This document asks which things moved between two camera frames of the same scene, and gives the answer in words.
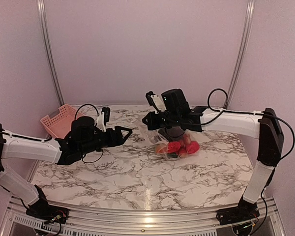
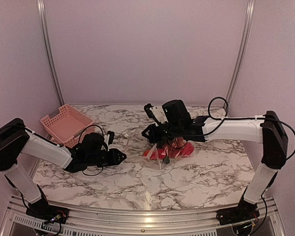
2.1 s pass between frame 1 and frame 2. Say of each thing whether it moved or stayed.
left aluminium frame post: stayed
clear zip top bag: moved
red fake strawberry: moved
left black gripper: moved
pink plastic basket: stayed
